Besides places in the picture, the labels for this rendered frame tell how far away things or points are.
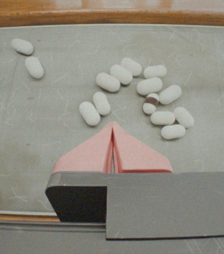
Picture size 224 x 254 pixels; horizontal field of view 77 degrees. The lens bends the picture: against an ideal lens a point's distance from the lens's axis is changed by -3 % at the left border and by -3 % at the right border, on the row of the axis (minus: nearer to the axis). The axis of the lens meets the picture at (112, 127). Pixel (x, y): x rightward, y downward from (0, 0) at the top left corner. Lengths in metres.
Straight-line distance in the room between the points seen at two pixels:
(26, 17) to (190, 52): 0.28
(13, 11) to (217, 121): 0.37
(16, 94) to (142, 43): 0.22
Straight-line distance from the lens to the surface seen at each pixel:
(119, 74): 0.22
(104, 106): 0.19
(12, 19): 0.34
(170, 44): 0.29
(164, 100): 0.21
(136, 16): 0.30
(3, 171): 0.25
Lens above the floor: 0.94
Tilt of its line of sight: 76 degrees down
